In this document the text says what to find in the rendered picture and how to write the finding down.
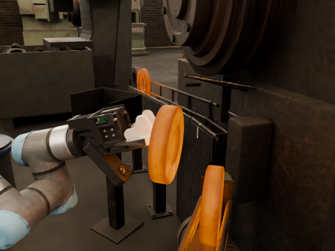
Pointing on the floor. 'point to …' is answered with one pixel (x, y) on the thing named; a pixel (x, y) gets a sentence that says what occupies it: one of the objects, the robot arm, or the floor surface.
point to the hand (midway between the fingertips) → (167, 135)
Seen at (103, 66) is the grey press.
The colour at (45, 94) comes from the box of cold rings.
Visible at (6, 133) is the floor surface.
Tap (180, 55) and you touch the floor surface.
